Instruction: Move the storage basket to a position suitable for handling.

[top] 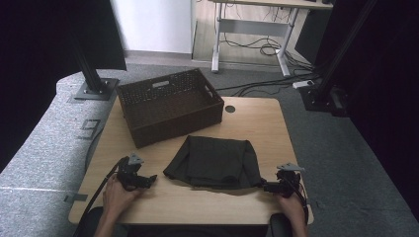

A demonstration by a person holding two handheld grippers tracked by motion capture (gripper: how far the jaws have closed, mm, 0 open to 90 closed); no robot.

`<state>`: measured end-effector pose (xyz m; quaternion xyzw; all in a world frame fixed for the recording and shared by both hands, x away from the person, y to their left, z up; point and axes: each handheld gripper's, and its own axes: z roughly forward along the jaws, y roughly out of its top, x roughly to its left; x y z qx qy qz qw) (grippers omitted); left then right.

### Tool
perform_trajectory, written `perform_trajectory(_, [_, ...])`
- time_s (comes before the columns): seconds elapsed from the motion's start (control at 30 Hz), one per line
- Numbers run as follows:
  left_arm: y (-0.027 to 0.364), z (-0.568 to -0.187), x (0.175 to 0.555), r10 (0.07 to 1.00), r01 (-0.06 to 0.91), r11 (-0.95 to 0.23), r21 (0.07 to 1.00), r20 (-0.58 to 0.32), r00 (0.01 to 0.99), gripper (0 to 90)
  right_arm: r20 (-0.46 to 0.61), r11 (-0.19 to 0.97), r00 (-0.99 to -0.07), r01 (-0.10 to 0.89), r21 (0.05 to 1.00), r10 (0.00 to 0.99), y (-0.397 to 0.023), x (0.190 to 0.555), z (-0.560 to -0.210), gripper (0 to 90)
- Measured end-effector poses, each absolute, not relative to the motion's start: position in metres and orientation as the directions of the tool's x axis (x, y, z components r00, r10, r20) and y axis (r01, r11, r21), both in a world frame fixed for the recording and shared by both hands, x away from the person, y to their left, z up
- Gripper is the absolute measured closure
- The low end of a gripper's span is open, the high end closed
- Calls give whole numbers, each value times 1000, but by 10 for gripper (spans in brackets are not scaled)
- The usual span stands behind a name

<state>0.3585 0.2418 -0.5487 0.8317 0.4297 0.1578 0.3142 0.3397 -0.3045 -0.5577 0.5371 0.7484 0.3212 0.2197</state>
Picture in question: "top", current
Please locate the grey tape square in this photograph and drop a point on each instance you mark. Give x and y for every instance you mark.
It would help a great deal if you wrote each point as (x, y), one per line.
(89, 129)

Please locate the white-legged desk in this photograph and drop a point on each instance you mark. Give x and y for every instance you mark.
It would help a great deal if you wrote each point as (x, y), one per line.
(253, 28)

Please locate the white panel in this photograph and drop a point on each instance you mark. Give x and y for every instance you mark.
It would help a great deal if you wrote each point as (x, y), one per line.
(151, 26)

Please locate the dark cloth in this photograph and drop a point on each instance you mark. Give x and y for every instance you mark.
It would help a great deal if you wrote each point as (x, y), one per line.
(214, 161)

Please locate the black curtain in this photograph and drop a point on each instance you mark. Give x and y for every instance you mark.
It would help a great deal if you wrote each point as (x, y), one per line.
(388, 98)
(39, 49)

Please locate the person's left hand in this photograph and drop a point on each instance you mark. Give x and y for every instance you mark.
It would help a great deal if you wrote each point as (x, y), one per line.
(118, 197)

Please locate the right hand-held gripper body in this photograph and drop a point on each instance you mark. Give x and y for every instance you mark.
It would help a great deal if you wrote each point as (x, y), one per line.
(289, 179)

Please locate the brown woven basket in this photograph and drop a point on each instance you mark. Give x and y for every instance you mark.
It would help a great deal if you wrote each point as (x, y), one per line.
(171, 108)

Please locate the black table grommet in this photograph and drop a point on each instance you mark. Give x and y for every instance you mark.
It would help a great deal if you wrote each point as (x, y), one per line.
(230, 109)

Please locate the white power strip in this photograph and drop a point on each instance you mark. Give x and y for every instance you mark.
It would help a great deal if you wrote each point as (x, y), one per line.
(303, 84)

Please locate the black metal stand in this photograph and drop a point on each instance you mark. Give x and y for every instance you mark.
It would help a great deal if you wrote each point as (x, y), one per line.
(329, 75)
(92, 82)

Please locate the grey tape strip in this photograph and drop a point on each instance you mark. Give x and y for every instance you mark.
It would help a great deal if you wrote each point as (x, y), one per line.
(75, 197)

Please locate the person's right hand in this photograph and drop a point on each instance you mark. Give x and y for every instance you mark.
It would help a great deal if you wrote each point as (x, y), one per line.
(293, 207)

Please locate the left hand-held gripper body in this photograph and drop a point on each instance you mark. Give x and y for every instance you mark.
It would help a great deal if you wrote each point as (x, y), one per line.
(129, 169)

